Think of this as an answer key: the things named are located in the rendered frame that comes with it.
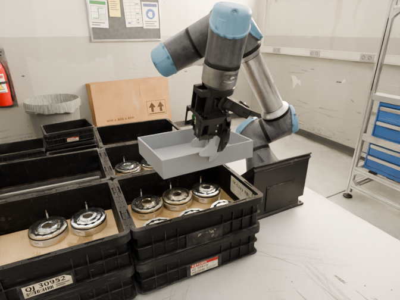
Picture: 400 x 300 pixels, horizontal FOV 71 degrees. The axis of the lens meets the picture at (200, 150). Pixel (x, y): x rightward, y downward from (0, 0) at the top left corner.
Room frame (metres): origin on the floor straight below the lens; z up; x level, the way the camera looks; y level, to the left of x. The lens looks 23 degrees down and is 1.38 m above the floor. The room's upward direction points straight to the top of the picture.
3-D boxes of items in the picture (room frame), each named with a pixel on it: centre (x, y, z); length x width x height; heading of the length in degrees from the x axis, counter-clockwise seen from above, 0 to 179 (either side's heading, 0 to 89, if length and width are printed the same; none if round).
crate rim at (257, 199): (0.77, 0.05, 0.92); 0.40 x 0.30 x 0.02; 115
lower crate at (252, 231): (0.77, 0.05, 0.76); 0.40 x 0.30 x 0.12; 115
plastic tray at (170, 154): (0.75, 0.02, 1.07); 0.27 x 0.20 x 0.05; 118
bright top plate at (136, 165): (1.06, 0.30, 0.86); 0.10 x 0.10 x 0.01
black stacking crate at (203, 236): (0.77, 0.05, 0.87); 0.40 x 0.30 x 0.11; 115
